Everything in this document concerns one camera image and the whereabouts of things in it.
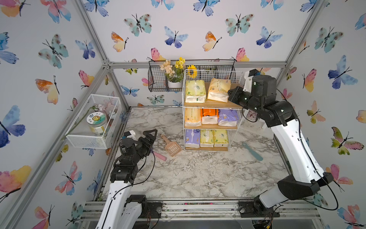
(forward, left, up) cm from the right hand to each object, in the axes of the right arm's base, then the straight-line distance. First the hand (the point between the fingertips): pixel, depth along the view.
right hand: (229, 89), depth 63 cm
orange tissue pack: (-2, +7, -16) cm, 18 cm away
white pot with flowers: (+23, +28, -16) cm, 40 cm away
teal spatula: (-9, -28, -48) cm, 56 cm away
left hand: (-11, +33, -21) cm, 41 cm away
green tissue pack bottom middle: (0, +6, -40) cm, 41 cm away
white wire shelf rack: (+2, +17, -40) cm, 43 cm away
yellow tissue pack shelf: (-1, +16, -18) cm, 24 cm away
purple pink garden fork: (-12, +34, -46) cm, 59 cm away
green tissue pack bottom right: (+1, -3, -41) cm, 41 cm away
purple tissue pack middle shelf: (-1, -3, -18) cm, 18 cm away
